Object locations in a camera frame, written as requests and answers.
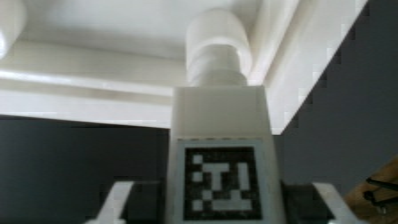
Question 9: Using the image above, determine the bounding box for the white square tabletop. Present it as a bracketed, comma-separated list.
[0, 0, 370, 132]

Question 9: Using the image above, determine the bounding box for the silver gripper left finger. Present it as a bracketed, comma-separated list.
[84, 181, 135, 224]

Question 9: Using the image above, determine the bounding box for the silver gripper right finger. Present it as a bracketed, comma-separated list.
[313, 182, 368, 224]

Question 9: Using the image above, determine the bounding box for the white leg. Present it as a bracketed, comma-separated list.
[164, 44, 288, 224]

